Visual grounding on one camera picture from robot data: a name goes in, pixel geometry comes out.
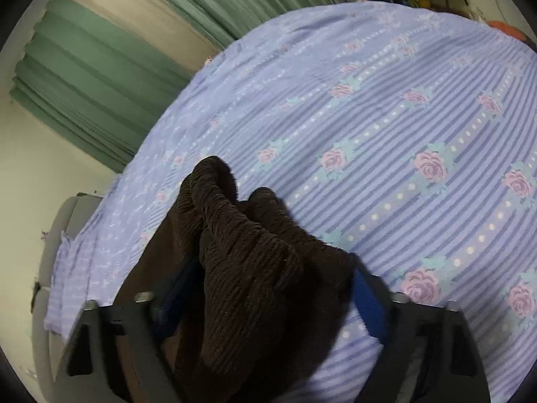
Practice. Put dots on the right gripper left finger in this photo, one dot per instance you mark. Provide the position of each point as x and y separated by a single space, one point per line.
116 353

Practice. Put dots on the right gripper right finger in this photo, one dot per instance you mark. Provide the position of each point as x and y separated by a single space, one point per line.
428 353

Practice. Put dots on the dark brown fleece pants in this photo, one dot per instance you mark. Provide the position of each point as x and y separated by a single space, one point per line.
268 299

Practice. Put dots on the grey padded headboard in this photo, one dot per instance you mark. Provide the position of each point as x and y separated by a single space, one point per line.
47 341

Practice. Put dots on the blue floral bed sheet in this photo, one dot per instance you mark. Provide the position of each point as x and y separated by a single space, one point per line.
404 136

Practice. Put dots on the green curtain left panel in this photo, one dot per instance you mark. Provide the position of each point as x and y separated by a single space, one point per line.
96 85

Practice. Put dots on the orange metal stool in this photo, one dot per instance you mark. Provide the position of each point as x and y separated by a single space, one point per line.
508 30

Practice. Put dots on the beige sheer curtain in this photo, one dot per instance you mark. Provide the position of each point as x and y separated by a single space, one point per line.
155 22

